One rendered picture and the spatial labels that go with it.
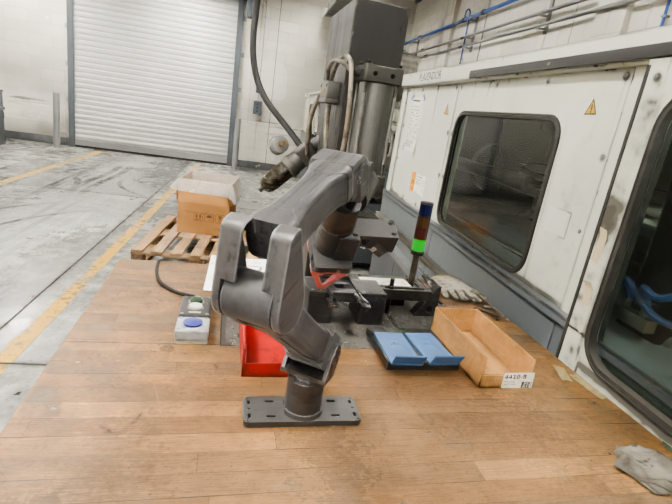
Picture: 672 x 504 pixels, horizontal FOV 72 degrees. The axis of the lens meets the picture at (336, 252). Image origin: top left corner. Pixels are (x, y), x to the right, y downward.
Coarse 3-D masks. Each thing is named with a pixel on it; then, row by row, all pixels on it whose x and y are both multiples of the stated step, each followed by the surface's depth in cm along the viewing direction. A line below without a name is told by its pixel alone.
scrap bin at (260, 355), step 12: (240, 324) 102; (240, 336) 98; (252, 336) 102; (264, 336) 103; (240, 348) 95; (252, 348) 97; (264, 348) 98; (276, 348) 98; (240, 360) 92; (252, 360) 93; (264, 360) 93; (276, 360) 94; (252, 372) 88; (264, 372) 88; (276, 372) 89
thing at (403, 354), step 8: (376, 336) 107; (384, 336) 107; (392, 336) 108; (400, 336) 108; (384, 344) 103; (400, 344) 104; (408, 344) 105; (384, 352) 101; (392, 352) 100; (400, 352) 101; (408, 352) 101; (392, 360) 97; (400, 360) 95; (408, 360) 95; (416, 360) 96; (424, 360) 96
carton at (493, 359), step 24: (456, 312) 119; (480, 312) 118; (456, 336) 106; (480, 336) 117; (504, 336) 107; (480, 360) 96; (504, 360) 107; (528, 360) 99; (480, 384) 96; (504, 384) 97; (528, 384) 99
